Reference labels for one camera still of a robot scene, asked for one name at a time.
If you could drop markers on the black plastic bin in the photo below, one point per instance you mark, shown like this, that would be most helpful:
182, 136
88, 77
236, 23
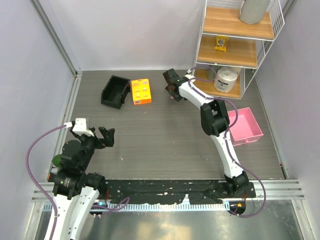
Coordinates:
115, 92

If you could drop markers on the yellow snack packet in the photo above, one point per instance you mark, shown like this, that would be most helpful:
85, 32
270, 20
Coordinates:
221, 43

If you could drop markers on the aluminium frame rail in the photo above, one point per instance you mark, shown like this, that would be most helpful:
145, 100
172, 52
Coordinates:
54, 36

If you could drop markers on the white slotted cable duct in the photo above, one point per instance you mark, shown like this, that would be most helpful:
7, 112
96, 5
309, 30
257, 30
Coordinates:
185, 206

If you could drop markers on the white wire wooden shelf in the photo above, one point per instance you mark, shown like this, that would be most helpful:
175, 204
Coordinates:
247, 47

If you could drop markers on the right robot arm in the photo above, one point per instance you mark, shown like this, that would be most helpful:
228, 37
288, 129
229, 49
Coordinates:
215, 123

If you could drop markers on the pink plastic tray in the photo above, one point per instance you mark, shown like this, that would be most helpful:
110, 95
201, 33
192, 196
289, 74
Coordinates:
246, 129

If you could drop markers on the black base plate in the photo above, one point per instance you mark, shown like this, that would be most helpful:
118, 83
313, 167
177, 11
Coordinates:
170, 192

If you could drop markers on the grey felt cylinder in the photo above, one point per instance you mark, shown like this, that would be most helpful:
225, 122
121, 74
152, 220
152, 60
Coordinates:
252, 11

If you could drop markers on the white paper roll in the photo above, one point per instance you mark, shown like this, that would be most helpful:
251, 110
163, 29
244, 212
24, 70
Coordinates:
226, 77

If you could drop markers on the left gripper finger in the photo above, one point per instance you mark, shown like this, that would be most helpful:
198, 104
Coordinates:
91, 131
108, 139

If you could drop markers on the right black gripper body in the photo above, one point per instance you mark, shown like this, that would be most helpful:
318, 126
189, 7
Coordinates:
174, 95

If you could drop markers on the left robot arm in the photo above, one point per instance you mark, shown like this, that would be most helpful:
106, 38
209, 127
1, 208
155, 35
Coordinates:
74, 190

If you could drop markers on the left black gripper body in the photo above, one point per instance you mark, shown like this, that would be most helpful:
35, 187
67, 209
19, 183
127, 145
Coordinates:
90, 143

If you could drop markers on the green lime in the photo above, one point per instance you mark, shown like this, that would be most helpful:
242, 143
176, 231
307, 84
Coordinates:
56, 160

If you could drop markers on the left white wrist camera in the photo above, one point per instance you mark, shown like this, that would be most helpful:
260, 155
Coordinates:
78, 127

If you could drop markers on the grey can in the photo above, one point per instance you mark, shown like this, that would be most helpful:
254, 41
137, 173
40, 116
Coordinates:
212, 72

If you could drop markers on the orange cardboard box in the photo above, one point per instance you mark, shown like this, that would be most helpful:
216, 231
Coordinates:
141, 91

